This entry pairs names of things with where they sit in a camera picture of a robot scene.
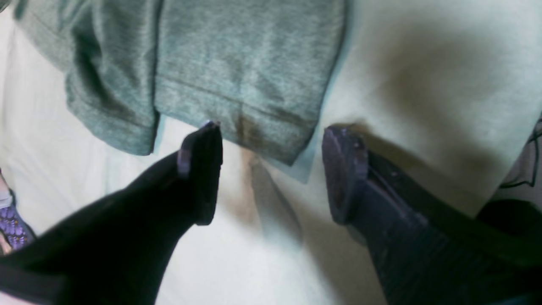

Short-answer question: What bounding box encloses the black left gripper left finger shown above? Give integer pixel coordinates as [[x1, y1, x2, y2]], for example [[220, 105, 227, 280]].
[[1, 121, 223, 305]]

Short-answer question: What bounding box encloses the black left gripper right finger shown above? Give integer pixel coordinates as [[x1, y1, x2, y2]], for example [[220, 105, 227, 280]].
[[322, 126, 542, 305]]

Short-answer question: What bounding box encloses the green T-shirt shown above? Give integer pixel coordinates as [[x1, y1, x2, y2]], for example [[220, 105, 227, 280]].
[[10, 0, 347, 165]]

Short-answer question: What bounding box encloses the light green table cloth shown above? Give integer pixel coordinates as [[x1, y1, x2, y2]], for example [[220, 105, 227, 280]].
[[1, 0, 541, 305]]

